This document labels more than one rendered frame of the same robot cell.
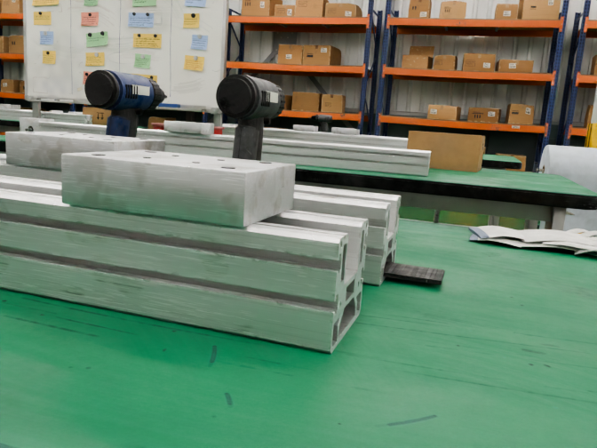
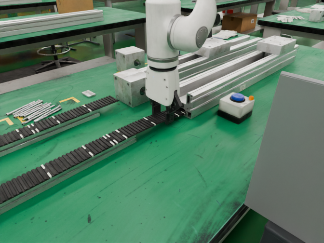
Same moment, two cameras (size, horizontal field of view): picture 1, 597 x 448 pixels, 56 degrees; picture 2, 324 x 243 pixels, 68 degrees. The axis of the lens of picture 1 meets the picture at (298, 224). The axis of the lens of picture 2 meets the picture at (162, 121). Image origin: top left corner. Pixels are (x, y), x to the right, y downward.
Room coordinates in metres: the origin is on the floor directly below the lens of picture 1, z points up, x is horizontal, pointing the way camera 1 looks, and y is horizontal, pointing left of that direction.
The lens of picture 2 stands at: (0.40, 1.35, 1.19)
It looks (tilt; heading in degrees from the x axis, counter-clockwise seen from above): 33 degrees down; 299
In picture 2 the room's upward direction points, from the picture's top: straight up
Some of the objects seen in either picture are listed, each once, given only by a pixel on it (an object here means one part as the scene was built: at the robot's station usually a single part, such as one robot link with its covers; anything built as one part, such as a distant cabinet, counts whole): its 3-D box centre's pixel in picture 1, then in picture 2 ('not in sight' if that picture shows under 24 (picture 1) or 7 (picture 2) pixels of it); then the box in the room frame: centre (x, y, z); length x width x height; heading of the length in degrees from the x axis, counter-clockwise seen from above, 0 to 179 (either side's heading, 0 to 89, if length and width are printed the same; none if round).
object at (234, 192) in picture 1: (184, 198); (275, 47); (0.47, 0.10, 0.87); 0.16 x 0.11 x 0.07; 72
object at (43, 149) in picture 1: (88, 162); (209, 49); (0.73, 0.28, 0.87); 0.16 x 0.11 x 0.07; 72
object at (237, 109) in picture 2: not in sight; (233, 106); (0.52, 0.64, 0.81); 0.10 x 0.08 x 0.06; 162
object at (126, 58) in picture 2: not in sight; (131, 60); (1.03, 0.47, 0.83); 0.11 x 0.10 x 0.10; 158
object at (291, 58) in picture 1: (297, 84); not in sight; (10.77, 0.20, 1.58); 2.83 x 0.98 x 3.15; 73
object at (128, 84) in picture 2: not in sight; (135, 87); (0.86, 0.71, 0.83); 0.12 x 0.09 x 0.10; 162
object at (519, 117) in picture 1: (464, 92); not in sight; (9.89, -2.67, 1.59); 2.83 x 0.98 x 3.17; 73
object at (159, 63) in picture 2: not in sight; (162, 59); (0.70, 0.79, 0.98); 0.09 x 0.08 x 0.03; 162
